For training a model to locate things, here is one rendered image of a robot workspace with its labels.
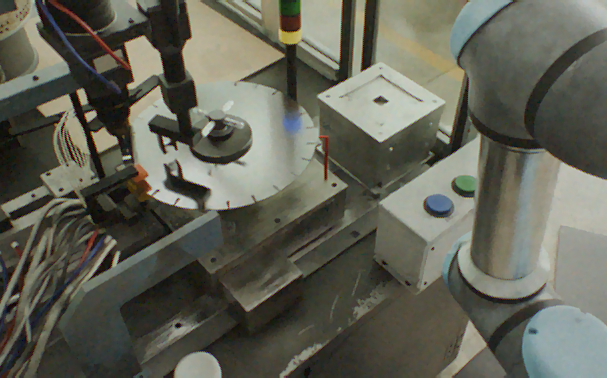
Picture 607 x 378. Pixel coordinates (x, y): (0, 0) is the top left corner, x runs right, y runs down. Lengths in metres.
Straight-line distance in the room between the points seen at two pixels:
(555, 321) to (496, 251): 0.12
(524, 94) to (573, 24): 0.06
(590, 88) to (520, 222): 0.26
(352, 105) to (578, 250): 1.23
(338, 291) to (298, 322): 0.09
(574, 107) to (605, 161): 0.05
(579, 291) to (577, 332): 1.30
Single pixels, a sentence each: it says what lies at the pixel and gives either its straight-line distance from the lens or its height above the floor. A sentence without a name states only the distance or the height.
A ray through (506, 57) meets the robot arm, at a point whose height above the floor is 1.35.
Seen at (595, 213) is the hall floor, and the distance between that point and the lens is 2.42.
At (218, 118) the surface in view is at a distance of 1.03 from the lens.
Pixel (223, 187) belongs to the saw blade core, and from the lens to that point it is 0.99.
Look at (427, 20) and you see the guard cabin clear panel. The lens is 1.25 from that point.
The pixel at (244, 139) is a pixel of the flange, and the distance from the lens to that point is 1.05.
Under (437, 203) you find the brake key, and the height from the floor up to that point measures 0.91.
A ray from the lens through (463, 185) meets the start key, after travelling 1.07.
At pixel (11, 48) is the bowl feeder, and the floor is 0.85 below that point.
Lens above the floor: 1.65
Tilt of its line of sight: 45 degrees down
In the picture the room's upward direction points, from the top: 1 degrees counter-clockwise
